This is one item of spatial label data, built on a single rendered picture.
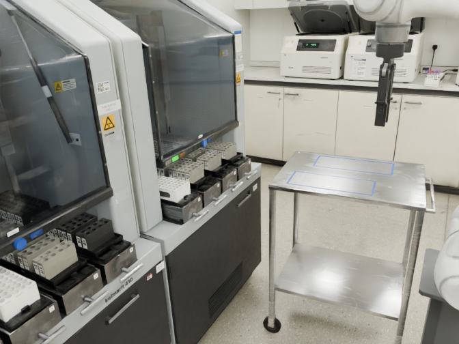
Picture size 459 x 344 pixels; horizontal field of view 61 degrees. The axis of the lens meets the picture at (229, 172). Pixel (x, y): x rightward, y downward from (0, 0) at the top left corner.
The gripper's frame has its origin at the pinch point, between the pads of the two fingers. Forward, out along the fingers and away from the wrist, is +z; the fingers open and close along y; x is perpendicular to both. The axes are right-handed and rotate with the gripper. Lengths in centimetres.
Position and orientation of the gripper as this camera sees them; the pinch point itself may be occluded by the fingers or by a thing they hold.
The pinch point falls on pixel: (382, 113)
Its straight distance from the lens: 126.9
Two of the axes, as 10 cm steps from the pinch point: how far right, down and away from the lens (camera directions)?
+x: -8.7, -1.6, 4.7
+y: 4.9, -3.5, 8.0
